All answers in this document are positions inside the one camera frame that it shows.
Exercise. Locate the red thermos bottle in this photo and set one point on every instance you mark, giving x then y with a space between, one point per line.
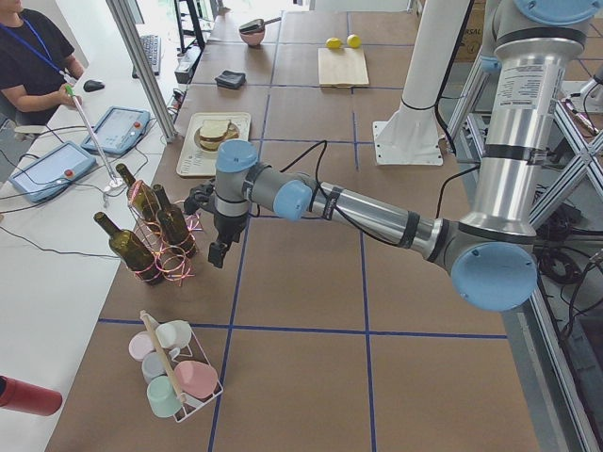
21 396

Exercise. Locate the white wire cup rack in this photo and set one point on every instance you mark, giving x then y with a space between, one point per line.
192 352

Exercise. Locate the cream bear tray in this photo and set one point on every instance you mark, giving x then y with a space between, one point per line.
196 162

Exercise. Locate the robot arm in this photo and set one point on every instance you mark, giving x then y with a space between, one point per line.
487 253

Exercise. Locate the yellow lemon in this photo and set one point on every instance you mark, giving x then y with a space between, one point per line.
354 41
333 43

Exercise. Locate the light pink cup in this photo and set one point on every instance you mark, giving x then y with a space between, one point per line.
140 346

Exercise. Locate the metal spoon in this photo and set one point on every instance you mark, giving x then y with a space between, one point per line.
256 22

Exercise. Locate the pink bowl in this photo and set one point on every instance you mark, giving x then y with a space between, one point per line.
252 34

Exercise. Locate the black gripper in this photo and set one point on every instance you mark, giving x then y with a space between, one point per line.
229 226

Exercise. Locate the white round plate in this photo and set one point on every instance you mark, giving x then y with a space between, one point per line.
212 145

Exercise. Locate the blue teach pendant far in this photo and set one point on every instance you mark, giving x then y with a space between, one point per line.
120 129

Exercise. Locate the blue teach pendant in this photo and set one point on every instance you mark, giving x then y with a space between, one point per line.
120 129
49 175

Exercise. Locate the dark wine bottle left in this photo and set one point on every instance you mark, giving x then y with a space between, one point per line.
133 252

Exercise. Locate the person in black shirt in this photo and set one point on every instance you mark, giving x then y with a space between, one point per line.
37 63

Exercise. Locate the dark wine bottle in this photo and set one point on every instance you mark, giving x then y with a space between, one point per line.
133 252
173 223

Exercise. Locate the white cup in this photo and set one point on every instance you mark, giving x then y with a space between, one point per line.
176 333

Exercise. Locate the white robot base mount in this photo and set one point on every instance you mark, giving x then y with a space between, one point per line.
406 142

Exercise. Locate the wooden cutting board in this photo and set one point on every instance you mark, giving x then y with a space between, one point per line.
342 68

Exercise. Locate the black computer mouse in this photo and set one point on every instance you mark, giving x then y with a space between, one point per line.
93 85

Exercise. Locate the grey cup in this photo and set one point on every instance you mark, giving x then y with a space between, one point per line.
152 367

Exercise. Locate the black keyboard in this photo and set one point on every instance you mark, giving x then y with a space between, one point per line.
151 46

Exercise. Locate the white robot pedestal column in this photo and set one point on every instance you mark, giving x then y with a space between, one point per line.
439 28

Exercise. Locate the dark wine bottle right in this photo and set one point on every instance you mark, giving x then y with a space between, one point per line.
173 223

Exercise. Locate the mint green cup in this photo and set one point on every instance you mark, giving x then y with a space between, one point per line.
162 399

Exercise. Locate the aluminium frame post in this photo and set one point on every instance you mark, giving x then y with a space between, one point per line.
126 25

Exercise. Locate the blue teach pendant near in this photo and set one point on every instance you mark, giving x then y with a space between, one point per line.
49 175

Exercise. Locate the copper wire bottle rack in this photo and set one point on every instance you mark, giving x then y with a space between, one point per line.
170 260

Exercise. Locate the grey folded cloth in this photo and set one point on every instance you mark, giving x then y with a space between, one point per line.
230 80

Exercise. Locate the wooden rack handle stick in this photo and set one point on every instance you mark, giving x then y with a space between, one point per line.
146 319

